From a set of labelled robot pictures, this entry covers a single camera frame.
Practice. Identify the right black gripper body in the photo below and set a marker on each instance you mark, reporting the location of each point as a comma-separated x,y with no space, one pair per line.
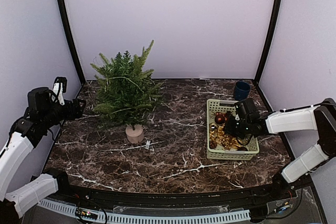
239,129

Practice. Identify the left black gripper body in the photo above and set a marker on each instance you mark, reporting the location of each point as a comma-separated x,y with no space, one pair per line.
69,115

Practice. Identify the pale green plastic basket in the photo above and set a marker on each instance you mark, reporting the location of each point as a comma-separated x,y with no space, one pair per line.
227,108

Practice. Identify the small green christmas tree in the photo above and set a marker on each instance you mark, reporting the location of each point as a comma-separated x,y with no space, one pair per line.
127,92

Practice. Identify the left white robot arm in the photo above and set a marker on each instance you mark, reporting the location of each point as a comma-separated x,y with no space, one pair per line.
45,110

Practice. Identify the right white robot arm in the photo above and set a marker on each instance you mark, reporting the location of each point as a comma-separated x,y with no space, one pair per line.
318,117

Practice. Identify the round wooden tree base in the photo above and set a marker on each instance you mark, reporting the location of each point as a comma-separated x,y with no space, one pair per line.
135,134

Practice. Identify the brown bauble front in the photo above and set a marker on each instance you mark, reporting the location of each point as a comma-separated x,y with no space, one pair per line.
242,149

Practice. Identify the brown bauble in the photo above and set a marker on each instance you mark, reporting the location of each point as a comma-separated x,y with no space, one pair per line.
242,149
219,119

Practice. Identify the brown bauble back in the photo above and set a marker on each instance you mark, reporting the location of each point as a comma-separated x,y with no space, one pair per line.
219,119

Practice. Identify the gold bauble left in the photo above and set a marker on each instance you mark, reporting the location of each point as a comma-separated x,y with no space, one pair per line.
213,128

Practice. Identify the brown pine cone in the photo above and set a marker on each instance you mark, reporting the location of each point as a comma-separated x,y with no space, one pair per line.
212,145

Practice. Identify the dark blue mug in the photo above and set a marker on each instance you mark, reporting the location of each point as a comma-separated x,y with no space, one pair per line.
241,90

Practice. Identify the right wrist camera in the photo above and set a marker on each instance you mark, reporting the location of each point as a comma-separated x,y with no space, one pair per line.
246,109

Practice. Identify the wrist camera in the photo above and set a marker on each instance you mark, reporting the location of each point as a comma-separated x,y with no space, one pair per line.
59,88
246,109

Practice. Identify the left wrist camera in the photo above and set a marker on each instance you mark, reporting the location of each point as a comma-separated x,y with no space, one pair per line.
59,88

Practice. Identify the white cable duct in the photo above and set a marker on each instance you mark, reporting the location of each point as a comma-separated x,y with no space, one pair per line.
145,215

